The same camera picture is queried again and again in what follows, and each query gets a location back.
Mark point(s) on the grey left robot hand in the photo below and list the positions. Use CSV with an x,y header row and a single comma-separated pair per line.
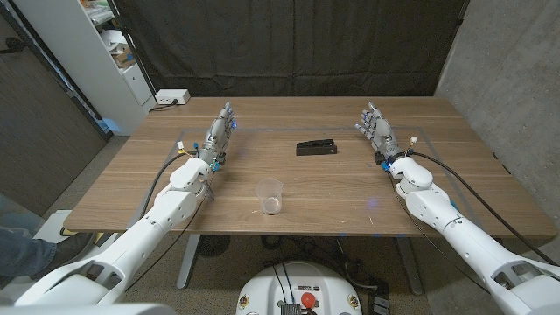
x,y
216,133

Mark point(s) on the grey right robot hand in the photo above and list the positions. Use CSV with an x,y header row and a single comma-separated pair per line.
x,y
382,131

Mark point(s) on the clear plastic measuring cup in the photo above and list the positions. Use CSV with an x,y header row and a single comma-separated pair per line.
x,y
269,197

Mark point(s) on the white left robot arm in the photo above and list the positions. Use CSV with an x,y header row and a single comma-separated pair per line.
x,y
149,219

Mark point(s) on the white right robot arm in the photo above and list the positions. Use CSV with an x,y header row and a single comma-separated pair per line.
x,y
464,236

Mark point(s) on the black stapler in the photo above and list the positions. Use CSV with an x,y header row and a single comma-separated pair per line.
x,y
316,148

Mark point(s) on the white power strip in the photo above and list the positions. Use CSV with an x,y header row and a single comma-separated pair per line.
x,y
172,96

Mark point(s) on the black round vented device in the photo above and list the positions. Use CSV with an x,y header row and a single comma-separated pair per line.
x,y
215,245

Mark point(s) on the black fabric backdrop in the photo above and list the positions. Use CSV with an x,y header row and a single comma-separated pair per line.
x,y
289,44

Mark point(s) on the cardboard box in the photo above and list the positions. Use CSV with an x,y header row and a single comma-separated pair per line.
x,y
123,57

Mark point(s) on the white shelf cabinet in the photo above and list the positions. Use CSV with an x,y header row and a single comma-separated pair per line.
x,y
74,57

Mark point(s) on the white robot torso base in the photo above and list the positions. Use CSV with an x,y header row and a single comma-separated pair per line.
x,y
297,280

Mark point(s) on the black power adapter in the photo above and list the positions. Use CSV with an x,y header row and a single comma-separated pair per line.
x,y
380,299

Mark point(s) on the red emergency stop button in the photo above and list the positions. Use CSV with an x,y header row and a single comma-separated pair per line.
x,y
308,300

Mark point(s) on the white floor platform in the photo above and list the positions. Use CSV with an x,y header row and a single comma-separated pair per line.
x,y
52,225

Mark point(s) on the dark leather shoe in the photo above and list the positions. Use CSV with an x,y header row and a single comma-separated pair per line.
x,y
65,251

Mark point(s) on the person leg in jeans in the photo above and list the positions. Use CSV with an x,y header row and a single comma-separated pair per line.
x,y
22,251

